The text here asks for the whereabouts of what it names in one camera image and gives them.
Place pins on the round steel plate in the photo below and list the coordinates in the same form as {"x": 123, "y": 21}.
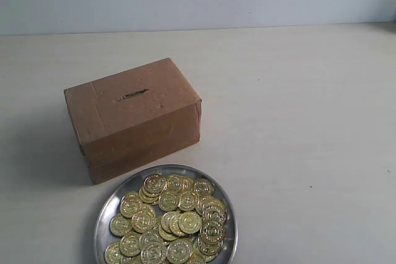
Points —
{"x": 102, "y": 235}

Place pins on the brown cardboard box with slot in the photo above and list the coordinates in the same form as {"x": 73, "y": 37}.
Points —
{"x": 129, "y": 119}

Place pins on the gold coin plate top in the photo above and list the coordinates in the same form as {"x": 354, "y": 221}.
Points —
{"x": 203, "y": 187}

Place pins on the gold coin plate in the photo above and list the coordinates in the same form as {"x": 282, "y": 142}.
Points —
{"x": 143, "y": 220}
{"x": 212, "y": 231}
{"x": 203, "y": 187}
{"x": 190, "y": 222}

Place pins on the gold coin plate centre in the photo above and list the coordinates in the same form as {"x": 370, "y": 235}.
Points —
{"x": 190, "y": 222}

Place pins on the gold coin plate right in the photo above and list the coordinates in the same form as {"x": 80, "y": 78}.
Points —
{"x": 212, "y": 231}

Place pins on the gold coin plate left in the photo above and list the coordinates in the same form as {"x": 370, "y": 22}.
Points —
{"x": 143, "y": 220}

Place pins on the gold coin bottom left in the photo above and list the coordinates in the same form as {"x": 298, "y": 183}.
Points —
{"x": 129, "y": 244}

